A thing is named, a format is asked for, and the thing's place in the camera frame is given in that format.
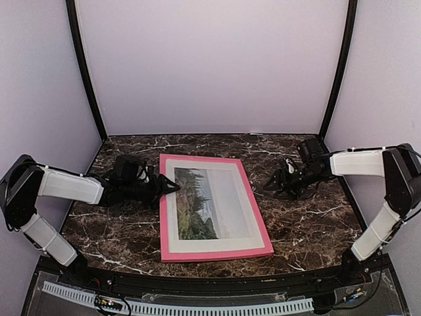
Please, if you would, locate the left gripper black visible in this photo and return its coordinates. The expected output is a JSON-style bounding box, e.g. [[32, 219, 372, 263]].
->
[[122, 174, 180, 211]]

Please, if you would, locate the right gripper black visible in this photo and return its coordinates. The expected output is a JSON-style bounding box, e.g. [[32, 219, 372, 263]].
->
[[264, 165, 324, 200]]

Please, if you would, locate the landscape photo print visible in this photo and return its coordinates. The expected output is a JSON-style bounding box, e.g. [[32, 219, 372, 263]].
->
[[174, 167, 255, 240]]

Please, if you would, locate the pink wooden picture frame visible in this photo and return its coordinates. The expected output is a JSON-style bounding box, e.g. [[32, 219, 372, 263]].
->
[[159, 153, 275, 263]]

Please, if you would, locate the white mat board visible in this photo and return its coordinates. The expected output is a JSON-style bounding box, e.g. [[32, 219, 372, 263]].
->
[[163, 157, 269, 254]]

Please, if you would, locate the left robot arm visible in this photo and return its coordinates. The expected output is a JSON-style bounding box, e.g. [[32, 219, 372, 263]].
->
[[1, 155, 180, 287]]

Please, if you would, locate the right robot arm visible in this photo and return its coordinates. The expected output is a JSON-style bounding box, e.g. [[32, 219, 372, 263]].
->
[[264, 139, 420, 262]]

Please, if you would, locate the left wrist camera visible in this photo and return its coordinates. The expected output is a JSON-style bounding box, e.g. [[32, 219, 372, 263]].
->
[[137, 161, 155, 182]]

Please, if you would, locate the black front rail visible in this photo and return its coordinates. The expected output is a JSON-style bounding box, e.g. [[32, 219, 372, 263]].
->
[[32, 258, 385, 298]]

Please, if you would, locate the white slotted cable duct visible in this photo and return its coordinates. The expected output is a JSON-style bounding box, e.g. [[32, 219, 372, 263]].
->
[[41, 281, 314, 316]]

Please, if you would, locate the left black corner post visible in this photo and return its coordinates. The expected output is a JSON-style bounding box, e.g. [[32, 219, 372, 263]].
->
[[65, 0, 108, 142]]

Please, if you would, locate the black corner post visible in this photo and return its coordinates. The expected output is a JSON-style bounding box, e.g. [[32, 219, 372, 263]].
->
[[318, 0, 358, 142], [65, 0, 108, 142]]

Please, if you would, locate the right black corner post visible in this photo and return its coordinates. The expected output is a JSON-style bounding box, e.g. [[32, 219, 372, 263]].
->
[[318, 0, 358, 142]]

